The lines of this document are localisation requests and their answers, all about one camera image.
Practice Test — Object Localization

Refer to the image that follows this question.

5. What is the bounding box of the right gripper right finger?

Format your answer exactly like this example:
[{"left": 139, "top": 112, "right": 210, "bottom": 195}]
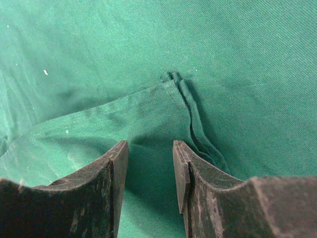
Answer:
[{"left": 173, "top": 140, "right": 317, "bottom": 238}]

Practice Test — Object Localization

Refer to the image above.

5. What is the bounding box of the green surgical drape cloth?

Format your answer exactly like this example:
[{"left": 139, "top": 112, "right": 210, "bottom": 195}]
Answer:
[{"left": 0, "top": 0, "right": 317, "bottom": 238}]

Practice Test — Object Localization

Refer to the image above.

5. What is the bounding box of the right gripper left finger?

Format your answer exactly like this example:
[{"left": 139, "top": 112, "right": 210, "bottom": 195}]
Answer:
[{"left": 0, "top": 140, "right": 129, "bottom": 238}]

